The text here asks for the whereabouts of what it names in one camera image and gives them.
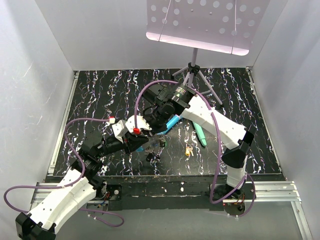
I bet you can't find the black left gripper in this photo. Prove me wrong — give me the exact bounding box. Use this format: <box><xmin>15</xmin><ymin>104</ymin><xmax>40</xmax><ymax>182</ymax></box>
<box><xmin>95</xmin><ymin>131</ymin><xmax>149</xmax><ymax>158</ymax></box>

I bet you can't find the green capped key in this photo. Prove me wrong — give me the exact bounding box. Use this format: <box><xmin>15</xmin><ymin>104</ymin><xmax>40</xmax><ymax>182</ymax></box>
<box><xmin>159</xmin><ymin>139</ymin><xmax>167</xmax><ymax>148</ymax></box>

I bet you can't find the orange capped key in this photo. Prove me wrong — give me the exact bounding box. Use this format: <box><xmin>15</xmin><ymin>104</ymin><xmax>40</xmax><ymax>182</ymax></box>
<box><xmin>185</xmin><ymin>146</ymin><xmax>194</xmax><ymax>157</ymax></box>

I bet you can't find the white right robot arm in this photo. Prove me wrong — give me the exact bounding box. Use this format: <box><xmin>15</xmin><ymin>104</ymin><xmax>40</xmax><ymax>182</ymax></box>
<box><xmin>140</xmin><ymin>81</ymin><xmax>256</xmax><ymax>204</ymax></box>

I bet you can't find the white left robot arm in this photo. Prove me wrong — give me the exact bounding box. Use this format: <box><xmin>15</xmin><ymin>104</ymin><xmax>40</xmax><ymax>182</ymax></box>
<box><xmin>15</xmin><ymin>132</ymin><xmax>149</xmax><ymax>240</ymax></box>

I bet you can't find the green toy microphone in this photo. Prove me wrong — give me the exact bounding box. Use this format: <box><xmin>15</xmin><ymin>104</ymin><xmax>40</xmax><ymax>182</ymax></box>
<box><xmin>193</xmin><ymin>122</ymin><xmax>207</xmax><ymax>147</ymax></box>

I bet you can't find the pink perforated music stand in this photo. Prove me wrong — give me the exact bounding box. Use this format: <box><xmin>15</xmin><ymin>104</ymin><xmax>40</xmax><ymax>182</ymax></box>
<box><xmin>145</xmin><ymin>0</ymin><xmax>272</xmax><ymax>110</ymax></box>

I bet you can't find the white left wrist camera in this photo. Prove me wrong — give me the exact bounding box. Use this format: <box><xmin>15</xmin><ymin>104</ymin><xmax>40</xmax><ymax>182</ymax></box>
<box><xmin>111</xmin><ymin>120</ymin><xmax>128</xmax><ymax>144</ymax></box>

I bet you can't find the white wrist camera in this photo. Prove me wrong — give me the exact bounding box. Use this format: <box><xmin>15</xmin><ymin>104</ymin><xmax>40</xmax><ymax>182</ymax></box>
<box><xmin>111</xmin><ymin>120</ymin><xmax>128</xmax><ymax>144</ymax></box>
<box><xmin>125</xmin><ymin>115</ymin><xmax>152</xmax><ymax>135</ymax></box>

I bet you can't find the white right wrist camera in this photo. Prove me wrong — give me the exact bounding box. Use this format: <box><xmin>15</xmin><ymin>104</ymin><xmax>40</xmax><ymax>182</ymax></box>
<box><xmin>125</xmin><ymin>115</ymin><xmax>152</xmax><ymax>135</ymax></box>

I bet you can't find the black table front rail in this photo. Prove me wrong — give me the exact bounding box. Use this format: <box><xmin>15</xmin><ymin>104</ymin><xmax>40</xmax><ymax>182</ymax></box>
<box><xmin>102</xmin><ymin>175</ymin><xmax>224</xmax><ymax>212</ymax></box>

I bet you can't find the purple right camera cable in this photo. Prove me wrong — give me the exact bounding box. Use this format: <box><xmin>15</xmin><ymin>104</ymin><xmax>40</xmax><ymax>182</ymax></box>
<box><xmin>133</xmin><ymin>79</ymin><xmax>257</xmax><ymax>217</ymax></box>

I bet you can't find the aluminium frame left rail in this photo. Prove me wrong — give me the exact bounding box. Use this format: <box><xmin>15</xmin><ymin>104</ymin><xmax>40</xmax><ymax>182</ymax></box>
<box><xmin>21</xmin><ymin>70</ymin><xmax>80</xmax><ymax>238</ymax></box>

